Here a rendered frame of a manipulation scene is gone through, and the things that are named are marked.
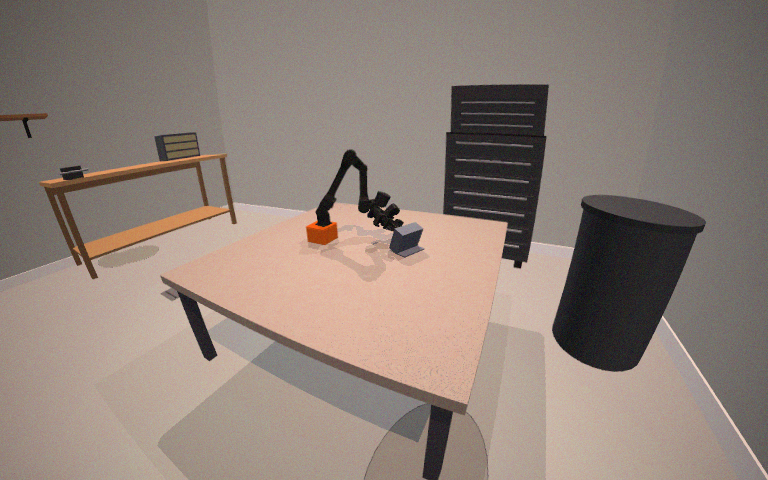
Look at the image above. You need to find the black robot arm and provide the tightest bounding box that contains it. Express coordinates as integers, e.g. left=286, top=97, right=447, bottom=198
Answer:
left=315, top=149, right=400, bottom=227

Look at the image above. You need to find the grey flat panel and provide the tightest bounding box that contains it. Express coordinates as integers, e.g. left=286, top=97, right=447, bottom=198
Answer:
left=389, top=222, right=425, bottom=258

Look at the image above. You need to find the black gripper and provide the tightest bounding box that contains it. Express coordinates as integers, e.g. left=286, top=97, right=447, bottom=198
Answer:
left=373, top=210, right=404, bottom=232

